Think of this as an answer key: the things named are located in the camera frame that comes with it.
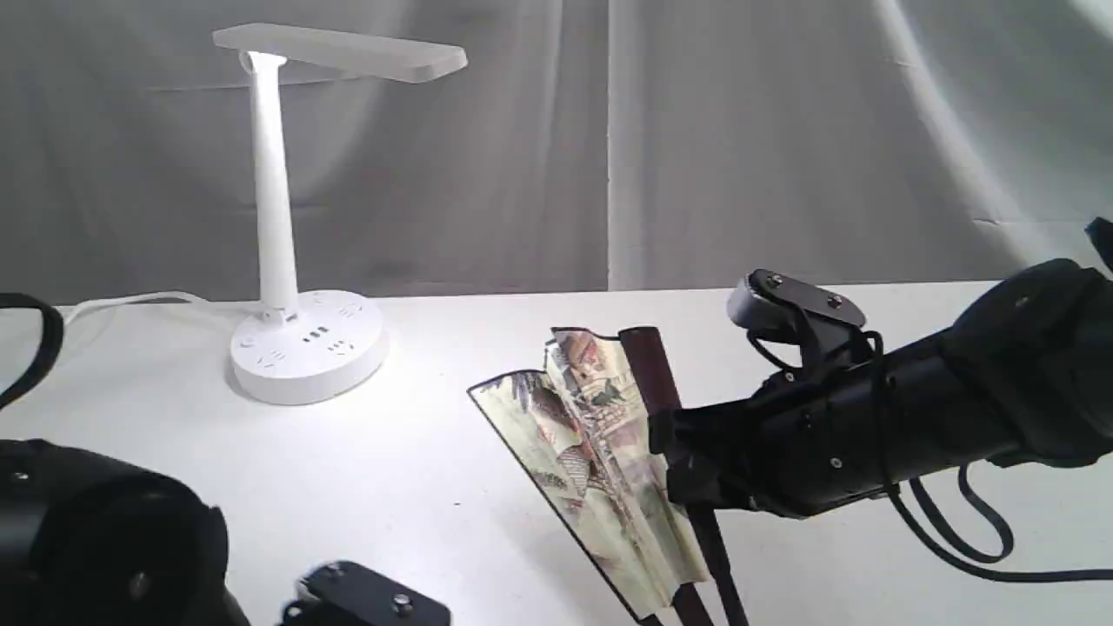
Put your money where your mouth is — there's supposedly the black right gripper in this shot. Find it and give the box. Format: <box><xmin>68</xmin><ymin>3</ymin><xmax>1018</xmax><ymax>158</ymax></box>
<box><xmin>649</xmin><ymin>336</ymin><xmax>1021</xmax><ymax>519</ymax></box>

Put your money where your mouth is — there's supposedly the painted paper folding fan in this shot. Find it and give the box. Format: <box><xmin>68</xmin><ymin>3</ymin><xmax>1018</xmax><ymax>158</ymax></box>
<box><xmin>467</xmin><ymin>326</ymin><xmax>749</xmax><ymax>625</ymax></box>

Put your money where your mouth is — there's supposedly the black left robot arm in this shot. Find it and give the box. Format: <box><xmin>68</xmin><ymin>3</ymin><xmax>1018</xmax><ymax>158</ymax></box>
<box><xmin>1</xmin><ymin>439</ymin><xmax>248</xmax><ymax>625</ymax></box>

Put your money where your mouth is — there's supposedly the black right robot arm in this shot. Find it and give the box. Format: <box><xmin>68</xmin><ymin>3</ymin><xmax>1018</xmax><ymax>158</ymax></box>
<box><xmin>649</xmin><ymin>260</ymin><xmax>1110</xmax><ymax>519</ymax></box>

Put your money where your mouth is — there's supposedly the white desk lamp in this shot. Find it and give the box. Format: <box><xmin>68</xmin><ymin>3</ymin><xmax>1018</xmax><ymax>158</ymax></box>
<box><xmin>211</xmin><ymin>23</ymin><xmax>469</xmax><ymax>407</ymax></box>

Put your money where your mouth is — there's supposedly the grey backdrop curtain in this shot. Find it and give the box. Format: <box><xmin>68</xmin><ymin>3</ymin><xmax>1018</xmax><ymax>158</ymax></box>
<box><xmin>1</xmin><ymin>1</ymin><xmax>1112</xmax><ymax>304</ymax></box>

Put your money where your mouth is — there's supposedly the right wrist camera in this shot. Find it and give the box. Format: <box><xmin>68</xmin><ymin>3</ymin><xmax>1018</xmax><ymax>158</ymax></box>
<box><xmin>726</xmin><ymin>268</ymin><xmax>870</xmax><ymax>379</ymax></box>

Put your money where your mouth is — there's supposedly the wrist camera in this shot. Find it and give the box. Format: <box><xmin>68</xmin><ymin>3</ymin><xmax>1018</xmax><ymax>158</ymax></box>
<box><xmin>726</xmin><ymin>268</ymin><xmax>870</xmax><ymax>379</ymax></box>
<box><xmin>278</xmin><ymin>560</ymin><xmax>452</xmax><ymax>625</ymax></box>

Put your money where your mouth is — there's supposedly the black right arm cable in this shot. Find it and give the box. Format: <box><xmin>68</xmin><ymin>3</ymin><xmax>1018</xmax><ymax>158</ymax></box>
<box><xmin>748</xmin><ymin>326</ymin><xmax>1113</xmax><ymax>583</ymax></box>

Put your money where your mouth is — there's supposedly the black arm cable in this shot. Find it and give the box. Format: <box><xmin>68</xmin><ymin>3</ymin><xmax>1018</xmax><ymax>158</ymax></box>
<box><xmin>0</xmin><ymin>293</ymin><xmax>66</xmax><ymax>410</ymax></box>
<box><xmin>748</xmin><ymin>326</ymin><xmax>1113</xmax><ymax>583</ymax></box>

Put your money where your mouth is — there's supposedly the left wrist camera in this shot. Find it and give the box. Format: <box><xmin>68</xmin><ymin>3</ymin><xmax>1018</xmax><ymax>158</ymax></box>
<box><xmin>278</xmin><ymin>560</ymin><xmax>452</xmax><ymax>625</ymax></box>

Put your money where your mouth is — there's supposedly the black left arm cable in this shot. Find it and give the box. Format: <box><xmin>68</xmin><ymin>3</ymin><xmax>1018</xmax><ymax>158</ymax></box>
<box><xmin>0</xmin><ymin>293</ymin><xmax>66</xmax><ymax>410</ymax></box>

